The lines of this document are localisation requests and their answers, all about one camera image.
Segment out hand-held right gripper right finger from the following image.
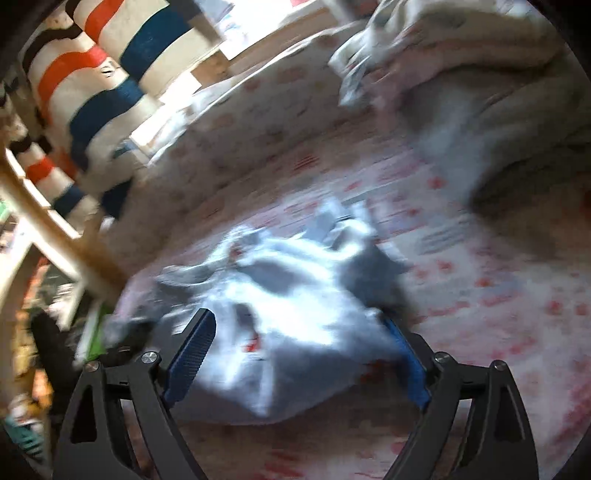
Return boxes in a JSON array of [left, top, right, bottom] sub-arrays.
[[382, 316, 541, 480]]

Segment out pink folded garment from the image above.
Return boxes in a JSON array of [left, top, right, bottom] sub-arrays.
[[383, 18, 555, 93]]

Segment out green box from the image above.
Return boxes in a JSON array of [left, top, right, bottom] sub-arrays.
[[76, 300, 112, 365]]

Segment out grey folded blanket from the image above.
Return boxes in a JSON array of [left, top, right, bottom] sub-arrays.
[[406, 46, 591, 259]]

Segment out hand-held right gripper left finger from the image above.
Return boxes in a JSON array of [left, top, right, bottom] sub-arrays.
[[52, 308, 218, 480]]

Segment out cream printed headboard cover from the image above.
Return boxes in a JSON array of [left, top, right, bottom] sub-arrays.
[[111, 23, 416, 259]]

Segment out light blue cat-print pants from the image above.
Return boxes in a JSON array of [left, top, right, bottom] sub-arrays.
[[104, 198, 411, 425]]

